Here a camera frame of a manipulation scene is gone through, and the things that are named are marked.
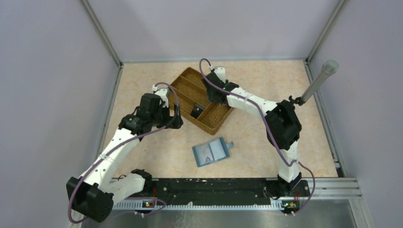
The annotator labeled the silver patterned card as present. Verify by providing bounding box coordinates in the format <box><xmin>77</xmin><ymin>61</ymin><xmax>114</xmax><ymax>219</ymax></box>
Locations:
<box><xmin>194</xmin><ymin>144</ymin><xmax>214</xmax><ymax>167</ymax></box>

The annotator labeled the blue card holder wallet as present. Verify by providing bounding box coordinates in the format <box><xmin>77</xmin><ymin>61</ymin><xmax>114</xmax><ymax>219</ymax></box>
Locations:
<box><xmin>192</xmin><ymin>137</ymin><xmax>234</xmax><ymax>167</ymax></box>

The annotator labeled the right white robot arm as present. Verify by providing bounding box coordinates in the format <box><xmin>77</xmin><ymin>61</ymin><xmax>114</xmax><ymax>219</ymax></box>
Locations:
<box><xmin>202</xmin><ymin>71</ymin><xmax>302</xmax><ymax>196</ymax></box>

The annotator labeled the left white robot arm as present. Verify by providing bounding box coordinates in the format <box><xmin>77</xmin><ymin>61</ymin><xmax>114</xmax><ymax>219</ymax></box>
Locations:
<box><xmin>67</xmin><ymin>89</ymin><xmax>183</xmax><ymax>224</ymax></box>

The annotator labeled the black card in tray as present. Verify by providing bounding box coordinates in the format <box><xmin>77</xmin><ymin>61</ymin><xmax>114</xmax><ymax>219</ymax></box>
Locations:
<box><xmin>190</xmin><ymin>103</ymin><xmax>205</xmax><ymax>119</ymax></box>

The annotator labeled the woven brown divided tray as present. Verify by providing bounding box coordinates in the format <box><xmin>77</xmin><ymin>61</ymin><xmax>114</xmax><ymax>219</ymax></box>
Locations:
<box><xmin>171</xmin><ymin>67</ymin><xmax>233</xmax><ymax>135</ymax></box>

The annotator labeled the grey microphone on tripod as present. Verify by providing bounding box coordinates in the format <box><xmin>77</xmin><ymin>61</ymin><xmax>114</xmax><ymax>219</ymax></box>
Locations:
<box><xmin>289</xmin><ymin>59</ymin><xmax>339</xmax><ymax>106</ymax></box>

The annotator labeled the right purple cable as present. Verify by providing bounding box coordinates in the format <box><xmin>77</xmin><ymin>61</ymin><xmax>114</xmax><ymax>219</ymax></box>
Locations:
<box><xmin>199</xmin><ymin>58</ymin><xmax>316</xmax><ymax>216</ymax></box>

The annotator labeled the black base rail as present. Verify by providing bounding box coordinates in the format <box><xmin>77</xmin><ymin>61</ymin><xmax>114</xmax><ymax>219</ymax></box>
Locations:
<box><xmin>128</xmin><ymin>178</ymin><xmax>315</xmax><ymax>213</ymax></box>

